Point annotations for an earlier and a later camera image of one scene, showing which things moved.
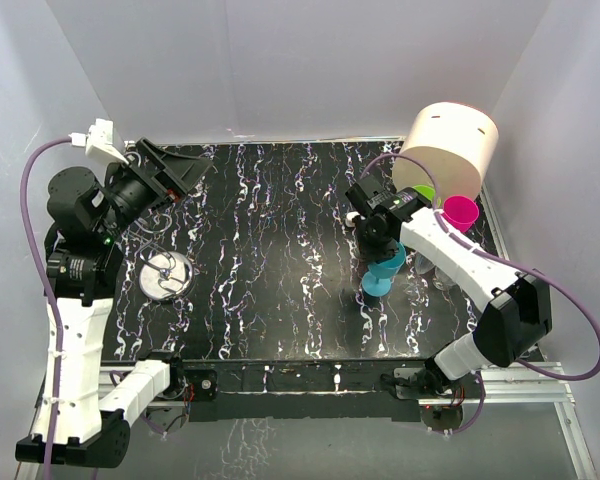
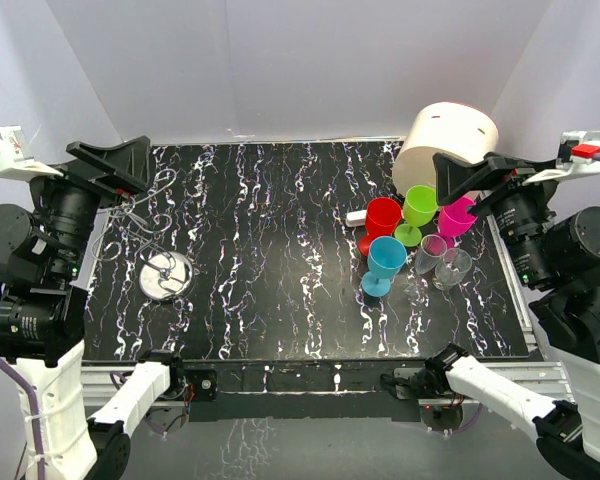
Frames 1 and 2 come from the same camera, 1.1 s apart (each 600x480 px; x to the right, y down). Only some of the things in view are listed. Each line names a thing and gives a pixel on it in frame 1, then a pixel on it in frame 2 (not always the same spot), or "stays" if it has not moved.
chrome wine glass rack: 163,273 stays
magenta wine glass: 460,212 stays
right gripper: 372,252 to 454,176
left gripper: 186,171 to 131,158
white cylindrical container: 460,143 stays
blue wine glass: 377,282 stays
